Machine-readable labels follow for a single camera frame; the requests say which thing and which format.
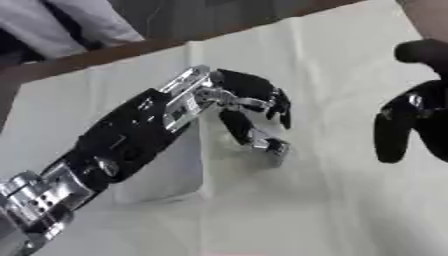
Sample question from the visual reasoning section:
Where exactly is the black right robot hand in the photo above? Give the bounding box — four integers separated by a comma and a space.
371, 37, 448, 165

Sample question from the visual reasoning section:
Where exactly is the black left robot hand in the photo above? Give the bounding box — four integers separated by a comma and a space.
196, 68, 294, 168

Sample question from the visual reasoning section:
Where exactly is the person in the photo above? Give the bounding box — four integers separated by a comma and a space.
0, 0, 146, 65

